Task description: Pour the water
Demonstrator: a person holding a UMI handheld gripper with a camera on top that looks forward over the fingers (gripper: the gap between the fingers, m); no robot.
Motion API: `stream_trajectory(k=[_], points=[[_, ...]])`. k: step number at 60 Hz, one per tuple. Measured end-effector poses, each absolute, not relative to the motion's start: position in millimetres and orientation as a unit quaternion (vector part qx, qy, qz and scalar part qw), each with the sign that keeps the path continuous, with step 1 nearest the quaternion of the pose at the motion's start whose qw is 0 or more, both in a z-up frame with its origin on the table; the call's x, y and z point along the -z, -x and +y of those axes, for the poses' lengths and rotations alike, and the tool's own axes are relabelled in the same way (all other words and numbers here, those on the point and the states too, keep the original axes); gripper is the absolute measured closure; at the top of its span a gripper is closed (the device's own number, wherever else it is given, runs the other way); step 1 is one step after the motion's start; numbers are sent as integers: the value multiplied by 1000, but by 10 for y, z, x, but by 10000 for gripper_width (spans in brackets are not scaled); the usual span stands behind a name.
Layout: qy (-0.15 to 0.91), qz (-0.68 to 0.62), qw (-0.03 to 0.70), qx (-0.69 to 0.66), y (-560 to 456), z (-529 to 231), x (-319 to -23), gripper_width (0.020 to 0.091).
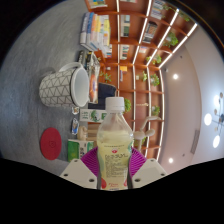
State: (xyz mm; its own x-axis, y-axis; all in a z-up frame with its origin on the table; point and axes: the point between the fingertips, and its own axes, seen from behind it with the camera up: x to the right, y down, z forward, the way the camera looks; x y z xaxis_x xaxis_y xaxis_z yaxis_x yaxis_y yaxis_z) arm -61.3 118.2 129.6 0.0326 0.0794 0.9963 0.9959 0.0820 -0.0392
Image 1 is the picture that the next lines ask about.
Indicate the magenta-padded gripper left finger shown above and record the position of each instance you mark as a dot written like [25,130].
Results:
[78,173]

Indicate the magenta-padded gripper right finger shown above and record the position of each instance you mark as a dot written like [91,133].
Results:
[148,173]

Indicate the clear bottle with yellow drink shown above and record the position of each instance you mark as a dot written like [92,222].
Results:
[115,156]

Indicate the green and white box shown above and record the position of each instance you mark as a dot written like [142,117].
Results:
[78,150]

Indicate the recessed ceiling spotlight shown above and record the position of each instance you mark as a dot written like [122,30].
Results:
[175,76]
[170,160]

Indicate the flat round red coaster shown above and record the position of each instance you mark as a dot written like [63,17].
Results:
[51,144]

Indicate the ceiling air vent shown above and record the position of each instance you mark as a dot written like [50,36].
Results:
[195,141]

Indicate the tall white and green carton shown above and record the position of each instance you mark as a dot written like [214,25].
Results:
[91,115]

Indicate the dark blue chair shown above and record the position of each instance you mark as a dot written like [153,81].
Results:
[105,93]

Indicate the ceiling chandelier with round lamps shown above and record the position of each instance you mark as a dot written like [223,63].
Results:
[216,120]

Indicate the white mug with triangle pattern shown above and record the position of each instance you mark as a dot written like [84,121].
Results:
[58,88]

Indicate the stack of dark magazines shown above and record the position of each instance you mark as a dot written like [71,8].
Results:
[94,80]

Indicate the wooden shelf unit with contents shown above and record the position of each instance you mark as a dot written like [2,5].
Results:
[140,60]

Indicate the stack of colourful books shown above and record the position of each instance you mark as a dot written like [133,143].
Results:
[96,33]

